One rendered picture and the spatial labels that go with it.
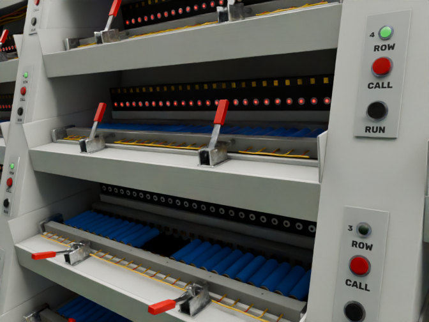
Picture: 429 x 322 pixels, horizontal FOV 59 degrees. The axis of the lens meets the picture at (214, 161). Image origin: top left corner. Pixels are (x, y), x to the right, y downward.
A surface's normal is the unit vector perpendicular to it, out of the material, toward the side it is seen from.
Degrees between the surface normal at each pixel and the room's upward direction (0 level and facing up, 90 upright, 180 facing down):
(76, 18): 90
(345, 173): 90
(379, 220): 90
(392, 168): 90
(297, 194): 113
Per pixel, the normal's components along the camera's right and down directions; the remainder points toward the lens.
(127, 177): -0.60, 0.28
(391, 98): -0.59, -0.11
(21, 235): 0.80, 0.07
